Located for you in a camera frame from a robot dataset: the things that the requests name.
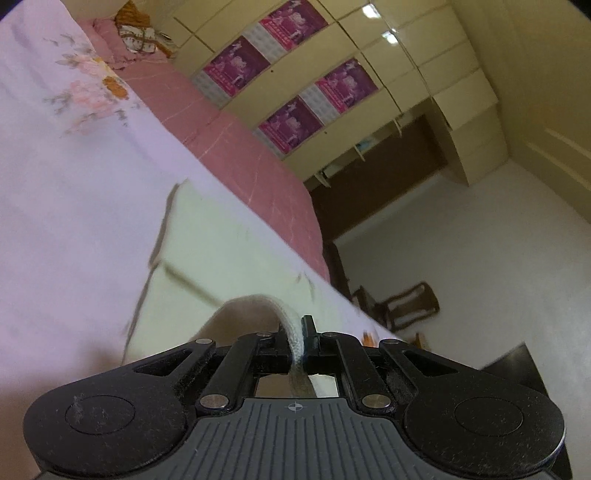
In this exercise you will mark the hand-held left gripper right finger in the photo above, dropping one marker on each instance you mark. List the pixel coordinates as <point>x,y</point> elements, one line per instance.
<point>311,350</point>

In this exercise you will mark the cream built-in wardrobe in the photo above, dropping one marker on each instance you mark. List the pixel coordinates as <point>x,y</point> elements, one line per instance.
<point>415,92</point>

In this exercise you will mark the lilac floral bed sheet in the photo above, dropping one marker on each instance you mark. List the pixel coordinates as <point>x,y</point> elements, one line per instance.
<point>69,184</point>

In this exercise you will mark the dark wooden chair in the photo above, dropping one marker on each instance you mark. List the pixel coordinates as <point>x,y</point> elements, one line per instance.
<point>406,304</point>

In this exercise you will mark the pale green knit sweater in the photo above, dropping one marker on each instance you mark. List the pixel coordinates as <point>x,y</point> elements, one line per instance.
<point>221,240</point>

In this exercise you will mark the pink checked bed cover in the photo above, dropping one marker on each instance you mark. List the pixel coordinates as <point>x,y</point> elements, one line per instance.
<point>221,138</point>

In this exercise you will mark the purple calendar poster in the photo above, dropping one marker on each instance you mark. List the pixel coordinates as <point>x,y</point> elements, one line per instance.
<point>288,124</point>
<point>346,87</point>
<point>235,67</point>
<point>293,23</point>

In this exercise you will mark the dark wooden door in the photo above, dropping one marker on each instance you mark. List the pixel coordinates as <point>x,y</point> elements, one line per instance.
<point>369,198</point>

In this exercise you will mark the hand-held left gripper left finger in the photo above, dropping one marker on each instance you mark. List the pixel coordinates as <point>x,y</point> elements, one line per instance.
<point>281,355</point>

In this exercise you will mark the cream corner shelf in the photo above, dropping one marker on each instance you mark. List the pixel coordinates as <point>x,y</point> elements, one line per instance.
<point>358,154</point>

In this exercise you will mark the orange patterned cloth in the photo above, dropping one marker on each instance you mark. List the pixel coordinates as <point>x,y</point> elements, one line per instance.
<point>131,13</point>

